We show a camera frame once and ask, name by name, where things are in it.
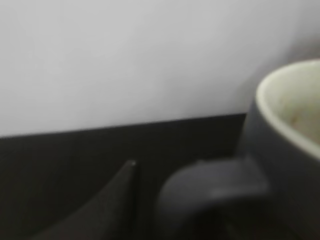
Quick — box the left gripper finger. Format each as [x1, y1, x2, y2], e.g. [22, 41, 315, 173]
[31, 160, 137, 240]

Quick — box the grey ceramic mug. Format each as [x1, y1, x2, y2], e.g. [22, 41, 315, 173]
[154, 59, 320, 240]

